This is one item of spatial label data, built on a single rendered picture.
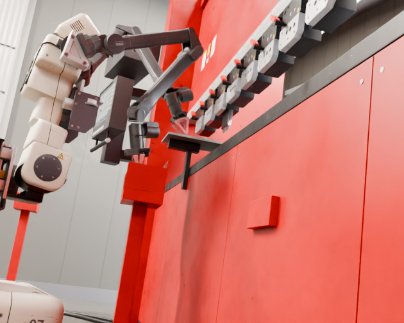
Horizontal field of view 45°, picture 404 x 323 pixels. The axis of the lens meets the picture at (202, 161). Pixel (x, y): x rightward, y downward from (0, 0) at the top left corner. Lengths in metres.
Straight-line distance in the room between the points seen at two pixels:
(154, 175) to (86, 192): 3.12
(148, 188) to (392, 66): 1.29
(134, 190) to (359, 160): 1.23
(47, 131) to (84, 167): 3.14
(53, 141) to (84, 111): 0.17
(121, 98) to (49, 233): 2.06
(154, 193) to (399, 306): 1.36
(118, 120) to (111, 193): 1.98
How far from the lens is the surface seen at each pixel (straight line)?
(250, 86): 2.01
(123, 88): 3.30
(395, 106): 0.81
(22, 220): 3.79
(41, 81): 2.02
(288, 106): 1.21
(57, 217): 4.97
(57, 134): 1.95
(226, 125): 2.30
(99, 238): 5.08
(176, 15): 3.43
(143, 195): 1.95
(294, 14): 1.67
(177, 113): 2.26
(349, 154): 0.90
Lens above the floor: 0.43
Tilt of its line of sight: 12 degrees up
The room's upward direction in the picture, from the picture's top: 8 degrees clockwise
